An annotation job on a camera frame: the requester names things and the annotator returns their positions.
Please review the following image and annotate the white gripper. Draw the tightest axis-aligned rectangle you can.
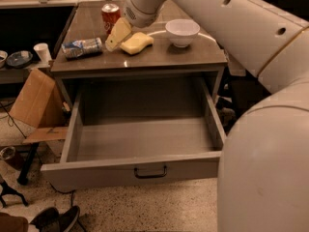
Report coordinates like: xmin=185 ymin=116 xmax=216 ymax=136
xmin=105 ymin=0 xmax=157 ymax=51

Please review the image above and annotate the yellow sponge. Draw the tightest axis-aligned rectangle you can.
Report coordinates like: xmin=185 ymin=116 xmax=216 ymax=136
xmin=120 ymin=32 xmax=154 ymax=55

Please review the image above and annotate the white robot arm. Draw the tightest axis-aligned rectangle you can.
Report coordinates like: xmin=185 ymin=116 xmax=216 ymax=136
xmin=125 ymin=0 xmax=309 ymax=232

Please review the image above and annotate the grey drawer cabinet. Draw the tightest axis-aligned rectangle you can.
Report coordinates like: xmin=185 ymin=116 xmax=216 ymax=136
xmin=51 ymin=1 xmax=227 ymax=98

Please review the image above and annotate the open grey top drawer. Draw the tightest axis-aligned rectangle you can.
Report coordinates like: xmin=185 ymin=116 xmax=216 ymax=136
xmin=42 ymin=76 xmax=226 ymax=192

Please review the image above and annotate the red soda can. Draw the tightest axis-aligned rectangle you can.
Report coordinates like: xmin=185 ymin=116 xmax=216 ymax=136
xmin=101 ymin=3 xmax=121 ymax=35

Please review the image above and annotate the crumpled blue chip bag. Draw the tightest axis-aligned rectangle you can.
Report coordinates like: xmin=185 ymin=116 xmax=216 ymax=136
xmin=61 ymin=38 xmax=102 ymax=59

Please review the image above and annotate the white bowl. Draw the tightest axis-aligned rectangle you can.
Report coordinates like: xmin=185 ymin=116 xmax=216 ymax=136
xmin=165 ymin=19 xmax=200 ymax=47

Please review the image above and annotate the white paper cup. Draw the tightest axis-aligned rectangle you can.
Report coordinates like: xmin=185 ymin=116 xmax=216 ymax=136
xmin=34 ymin=43 xmax=52 ymax=63

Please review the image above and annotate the dark round plate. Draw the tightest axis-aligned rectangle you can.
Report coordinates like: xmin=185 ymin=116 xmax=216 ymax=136
xmin=6 ymin=50 xmax=33 ymax=69

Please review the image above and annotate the brown cardboard box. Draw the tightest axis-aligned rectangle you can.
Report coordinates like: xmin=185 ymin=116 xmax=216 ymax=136
xmin=10 ymin=69 xmax=68 ymax=144

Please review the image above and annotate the black office chair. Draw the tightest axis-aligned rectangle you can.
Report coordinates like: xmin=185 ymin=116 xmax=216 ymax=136
xmin=216 ymin=0 xmax=309 ymax=131

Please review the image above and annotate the dark cup on floor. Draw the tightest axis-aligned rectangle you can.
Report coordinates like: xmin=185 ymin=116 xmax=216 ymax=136
xmin=0 ymin=146 xmax=24 ymax=170

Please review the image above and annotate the black stand leg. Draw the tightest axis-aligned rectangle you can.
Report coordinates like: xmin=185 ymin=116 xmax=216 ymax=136
xmin=0 ymin=176 xmax=28 ymax=208

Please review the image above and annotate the black shoe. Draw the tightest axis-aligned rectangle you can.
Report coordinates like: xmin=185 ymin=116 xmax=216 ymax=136
xmin=30 ymin=206 xmax=80 ymax=232

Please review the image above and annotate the black drawer handle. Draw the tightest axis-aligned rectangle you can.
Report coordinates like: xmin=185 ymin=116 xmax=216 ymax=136
xmin=133 ymin=166 xmax=167 ymax=180

